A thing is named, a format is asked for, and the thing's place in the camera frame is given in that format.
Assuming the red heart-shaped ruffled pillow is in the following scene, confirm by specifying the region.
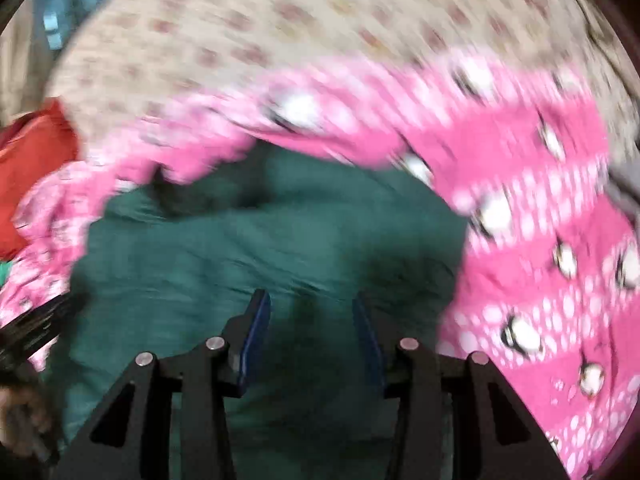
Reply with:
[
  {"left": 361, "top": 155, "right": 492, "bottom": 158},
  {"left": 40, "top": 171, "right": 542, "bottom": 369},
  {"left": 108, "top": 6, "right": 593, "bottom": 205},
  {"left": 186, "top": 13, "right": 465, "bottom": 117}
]
[{"left": 0, "top": 99, "right": 82, "bottom": 262}]

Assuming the beige floral bed sheet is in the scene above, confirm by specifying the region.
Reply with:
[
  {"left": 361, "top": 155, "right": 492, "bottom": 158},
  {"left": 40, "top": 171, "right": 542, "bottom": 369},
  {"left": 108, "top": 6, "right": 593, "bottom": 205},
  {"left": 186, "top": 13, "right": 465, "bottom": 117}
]
[{"left": 44, "top": 0, "right": 640, "bottom": 166}]

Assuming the grey garment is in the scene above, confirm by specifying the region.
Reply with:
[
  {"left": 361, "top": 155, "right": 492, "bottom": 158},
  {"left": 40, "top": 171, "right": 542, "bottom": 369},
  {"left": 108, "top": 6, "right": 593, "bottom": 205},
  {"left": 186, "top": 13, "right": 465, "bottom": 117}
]
[{"left": 606, "top": 159, "right": 640, "bottom": 213}]

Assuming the dark green puffer jacket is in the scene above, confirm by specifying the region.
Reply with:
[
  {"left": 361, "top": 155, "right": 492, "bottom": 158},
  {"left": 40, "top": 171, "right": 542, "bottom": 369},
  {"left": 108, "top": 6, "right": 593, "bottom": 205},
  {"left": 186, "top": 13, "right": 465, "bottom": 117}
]
[{"left": 47, "top": 146, "right": 472, "bottom": 480}]

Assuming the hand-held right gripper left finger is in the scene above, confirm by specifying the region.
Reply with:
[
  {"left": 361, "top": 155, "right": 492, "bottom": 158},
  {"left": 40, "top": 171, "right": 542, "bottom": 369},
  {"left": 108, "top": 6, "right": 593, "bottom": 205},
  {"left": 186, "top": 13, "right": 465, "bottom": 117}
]
[{"left": 52, "top": 288, "right": 272, "bottom": 480}]

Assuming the pink penguin print blanket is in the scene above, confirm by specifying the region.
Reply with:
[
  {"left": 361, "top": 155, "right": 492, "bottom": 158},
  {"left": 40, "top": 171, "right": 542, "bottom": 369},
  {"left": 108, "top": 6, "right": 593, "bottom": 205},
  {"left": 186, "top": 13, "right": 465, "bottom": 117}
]
[{"left": 0, "top": 54, "right": 640, "bottom": 480}]

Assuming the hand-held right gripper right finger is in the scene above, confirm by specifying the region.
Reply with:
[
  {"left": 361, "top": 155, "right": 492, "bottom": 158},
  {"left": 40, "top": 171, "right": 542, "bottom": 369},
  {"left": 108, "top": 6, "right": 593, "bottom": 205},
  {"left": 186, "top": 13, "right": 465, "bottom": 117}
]
[{"left": 351, "top": 290, "right": 572, "bottom": 480}]

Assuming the beige curtain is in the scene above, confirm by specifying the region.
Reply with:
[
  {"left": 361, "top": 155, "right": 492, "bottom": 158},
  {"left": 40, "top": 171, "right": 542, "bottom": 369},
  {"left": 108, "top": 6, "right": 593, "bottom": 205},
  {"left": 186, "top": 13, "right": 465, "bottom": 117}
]
[{"left": 0, "top": 0, "right": 57, "bottom": 123}]

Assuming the person's left hand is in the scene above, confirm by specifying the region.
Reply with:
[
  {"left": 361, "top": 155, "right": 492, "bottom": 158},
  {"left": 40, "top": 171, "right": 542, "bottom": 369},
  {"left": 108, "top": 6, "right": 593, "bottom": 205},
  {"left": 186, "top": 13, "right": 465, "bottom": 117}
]
[{"left": 0, "top": 385, "right": 54, "bottom": 461}]

